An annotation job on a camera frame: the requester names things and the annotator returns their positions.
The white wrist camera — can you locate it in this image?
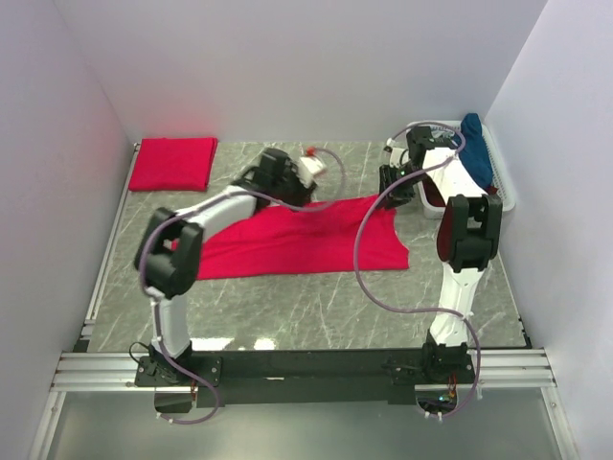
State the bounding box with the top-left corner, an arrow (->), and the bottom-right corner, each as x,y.
383,138 -> 409,169
297,156 -> 327,188

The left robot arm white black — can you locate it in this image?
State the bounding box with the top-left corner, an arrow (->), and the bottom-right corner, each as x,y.
134,149 -> 326,385

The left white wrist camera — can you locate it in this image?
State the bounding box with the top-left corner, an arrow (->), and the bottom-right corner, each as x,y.
297,156 -> 327,188

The dark red t-shirt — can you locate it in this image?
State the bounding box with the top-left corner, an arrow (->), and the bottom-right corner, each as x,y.
423,181 -> 446,209

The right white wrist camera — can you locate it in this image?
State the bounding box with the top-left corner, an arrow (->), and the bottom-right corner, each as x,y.
383,138 -> 409,169

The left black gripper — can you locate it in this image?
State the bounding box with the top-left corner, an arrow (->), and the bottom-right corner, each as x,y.
271,162 -> 317,212

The folded red t-shirt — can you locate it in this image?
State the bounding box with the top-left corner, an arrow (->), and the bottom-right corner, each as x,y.
128,137 -> 218,192

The white plastic basket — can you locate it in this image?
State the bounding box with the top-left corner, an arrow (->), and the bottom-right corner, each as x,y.
415,124 -> 516,219

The blue t-shirt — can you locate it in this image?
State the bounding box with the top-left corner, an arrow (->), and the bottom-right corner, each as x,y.
460,113 -> 493,190

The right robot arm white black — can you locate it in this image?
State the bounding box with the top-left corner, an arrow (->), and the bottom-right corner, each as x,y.
377,122 -> 503,382

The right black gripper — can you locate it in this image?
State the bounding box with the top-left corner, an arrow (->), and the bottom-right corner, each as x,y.
375,164 -> 427,212

